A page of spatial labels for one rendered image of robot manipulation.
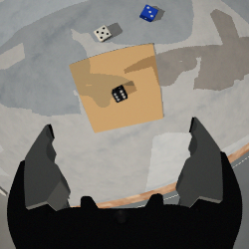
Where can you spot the orange flat mat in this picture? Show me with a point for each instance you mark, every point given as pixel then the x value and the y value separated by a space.
pixel 134 68

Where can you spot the white die with black pips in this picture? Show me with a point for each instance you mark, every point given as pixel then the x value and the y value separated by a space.
pixel 103 33

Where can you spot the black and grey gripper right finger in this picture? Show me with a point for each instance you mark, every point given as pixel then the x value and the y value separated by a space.
pixel 207 184

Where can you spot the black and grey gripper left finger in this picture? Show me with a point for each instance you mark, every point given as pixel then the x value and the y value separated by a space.
pixel 39 188

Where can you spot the blue die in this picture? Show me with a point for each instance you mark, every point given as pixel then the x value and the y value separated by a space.
pixel 148 13

